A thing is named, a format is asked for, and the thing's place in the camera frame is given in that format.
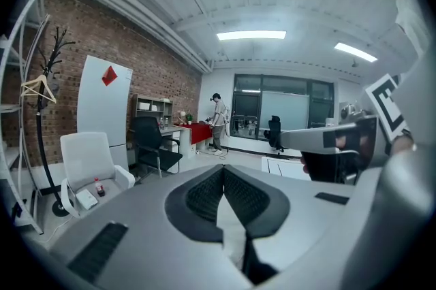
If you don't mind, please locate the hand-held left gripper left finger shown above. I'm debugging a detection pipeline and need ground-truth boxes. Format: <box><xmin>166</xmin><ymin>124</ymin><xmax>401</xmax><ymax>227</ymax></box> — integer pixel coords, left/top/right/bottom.
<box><xmin>50</xmin><ymin>164</ymin><xmax>252</xmax><ymax>290</ymax></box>

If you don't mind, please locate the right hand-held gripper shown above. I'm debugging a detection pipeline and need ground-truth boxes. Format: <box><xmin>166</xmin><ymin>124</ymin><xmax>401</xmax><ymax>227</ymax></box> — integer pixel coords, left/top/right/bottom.
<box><xmin>279</xmin><ymin>73</ymin><xmax>409</xmax><ymax>185</ymax></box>

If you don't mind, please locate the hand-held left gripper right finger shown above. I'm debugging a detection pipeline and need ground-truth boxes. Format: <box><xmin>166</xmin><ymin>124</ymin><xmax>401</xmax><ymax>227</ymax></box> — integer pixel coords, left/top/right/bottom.
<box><xmin>223</xmin><ymin>164</ymin><xmax>356</xmax><ymax>287</ymax></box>

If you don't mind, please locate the person's right forearm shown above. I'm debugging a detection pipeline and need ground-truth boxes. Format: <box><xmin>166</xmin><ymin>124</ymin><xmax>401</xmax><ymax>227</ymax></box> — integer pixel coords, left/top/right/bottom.
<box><xmin>340</xmin><ymin>70</ymin><xmax>436</xmax><ymax>283</ymax></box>

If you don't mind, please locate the white work table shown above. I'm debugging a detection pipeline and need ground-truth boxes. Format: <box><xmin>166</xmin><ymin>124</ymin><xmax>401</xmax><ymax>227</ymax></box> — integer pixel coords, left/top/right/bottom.
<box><xmin>261</xmin><ymin>155</ymin><xmax>307</xmax><ymax>180</ymax></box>

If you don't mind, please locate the person's right hand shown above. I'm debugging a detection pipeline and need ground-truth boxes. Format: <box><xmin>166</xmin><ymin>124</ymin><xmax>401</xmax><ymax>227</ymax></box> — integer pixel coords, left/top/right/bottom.
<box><xmin>389</xmin><ymin>133</ymin><xmax>416</xmax><ymax>157</ymax></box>

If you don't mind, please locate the black headrest office chair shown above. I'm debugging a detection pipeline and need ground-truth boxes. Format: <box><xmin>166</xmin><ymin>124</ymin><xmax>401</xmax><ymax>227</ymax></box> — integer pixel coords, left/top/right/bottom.
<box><xmin>264</xmin><ymin>114</ymin><xmax>285</xmax><ymax>157</ymax></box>

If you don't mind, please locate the flat white box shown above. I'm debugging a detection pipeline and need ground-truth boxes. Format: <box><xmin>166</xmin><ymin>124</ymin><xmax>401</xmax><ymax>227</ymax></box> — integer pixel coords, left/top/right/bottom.
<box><xmin>75</xmin><ymin>189</ymin><xmax>99</xmax><ymax>210</ymax></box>

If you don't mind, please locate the black framed window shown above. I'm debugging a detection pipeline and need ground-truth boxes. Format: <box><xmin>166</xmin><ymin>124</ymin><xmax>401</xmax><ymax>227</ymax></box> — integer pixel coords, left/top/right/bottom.
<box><xmin>233</xmin><ymin>73</ymin><xmax>335</xmax><ymax>143</ymax></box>

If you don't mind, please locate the white grey office chair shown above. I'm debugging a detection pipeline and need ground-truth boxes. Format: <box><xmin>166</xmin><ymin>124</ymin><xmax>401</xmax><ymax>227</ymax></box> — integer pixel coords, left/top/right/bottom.
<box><xmin>60</xmin><ymin>131</ymin><xmax>136</xmax><ymax>218</ymax></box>

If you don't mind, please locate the long ceiling light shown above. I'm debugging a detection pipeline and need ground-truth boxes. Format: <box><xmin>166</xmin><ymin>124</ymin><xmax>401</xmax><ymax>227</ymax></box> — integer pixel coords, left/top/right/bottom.
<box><xmin>333</xmin><ymin>42</ymin><xmax>378</xmax><ymax>63</ymax></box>
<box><xmin>216</xmin><ymin>30</ymin><xmax>287</xmax><ymax>42</ymax></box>

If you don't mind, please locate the red topped white cabinet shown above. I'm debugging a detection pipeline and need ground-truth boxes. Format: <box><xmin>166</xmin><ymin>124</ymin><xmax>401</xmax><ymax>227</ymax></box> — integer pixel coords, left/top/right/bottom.
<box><xmin>173</xmin><ymin>123</ymin><xmax>214</xmax><ymax>155</ymax></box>

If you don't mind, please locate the black visitor chair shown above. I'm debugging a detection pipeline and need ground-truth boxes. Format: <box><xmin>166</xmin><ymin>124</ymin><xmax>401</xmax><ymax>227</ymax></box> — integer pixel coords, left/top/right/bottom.
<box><xmin>131</xmin><ymin>116</ymin><xmax>184</xmax><ymax>179</ymax></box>

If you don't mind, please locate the grey desk with hutch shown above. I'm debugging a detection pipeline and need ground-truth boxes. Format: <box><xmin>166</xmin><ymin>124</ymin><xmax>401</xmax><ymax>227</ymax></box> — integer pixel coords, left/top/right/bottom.
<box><xmin>127</xmin><ymin>93</ymin><xmax>181</xmax><ymax>160</ymax></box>

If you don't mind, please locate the white refrigerator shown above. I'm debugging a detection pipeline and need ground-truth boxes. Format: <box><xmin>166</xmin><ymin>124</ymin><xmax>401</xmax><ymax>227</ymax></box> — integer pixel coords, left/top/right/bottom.
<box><xmin>76</xmin><ymin>55</ymin><xmax>134</xmax><ymax>174</ymax></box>

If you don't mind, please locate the black coat rack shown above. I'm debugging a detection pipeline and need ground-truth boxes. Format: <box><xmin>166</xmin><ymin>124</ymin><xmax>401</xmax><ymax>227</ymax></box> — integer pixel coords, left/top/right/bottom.
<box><xmin>35</xmin><ymin>26</ymin><xmax>76</xmax><ymax>217</ymax></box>

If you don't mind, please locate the person's white printed shirt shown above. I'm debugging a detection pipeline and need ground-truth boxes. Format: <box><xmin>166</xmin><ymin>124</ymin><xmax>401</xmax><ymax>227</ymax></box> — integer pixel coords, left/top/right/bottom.
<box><xmin>394</xmin><ymin>0</ymin><xmax>431</xmax><ymax>57</ymax></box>

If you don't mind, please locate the white shelf rack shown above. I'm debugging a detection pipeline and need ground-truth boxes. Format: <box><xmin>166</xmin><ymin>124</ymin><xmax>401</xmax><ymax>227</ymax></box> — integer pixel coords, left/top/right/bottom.
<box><xmin>0</xmin><ymin>0</ymin><xmax>52</xmax><ymax>235</ymax></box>

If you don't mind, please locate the red diamond sticker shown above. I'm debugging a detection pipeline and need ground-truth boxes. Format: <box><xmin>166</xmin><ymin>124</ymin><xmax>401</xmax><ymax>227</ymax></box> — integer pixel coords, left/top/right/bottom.
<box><xmin>101</xmin><ymin>65</ymin><xmax>119</xmax><ymax>87</ymax></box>

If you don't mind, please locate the wooden clothes hanger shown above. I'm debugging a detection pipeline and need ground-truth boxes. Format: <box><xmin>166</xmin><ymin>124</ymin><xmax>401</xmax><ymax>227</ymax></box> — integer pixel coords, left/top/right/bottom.
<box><xmin>20</xmin><ymin>74</ymin><xmax>57</xmax><ymax>105</ymax></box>

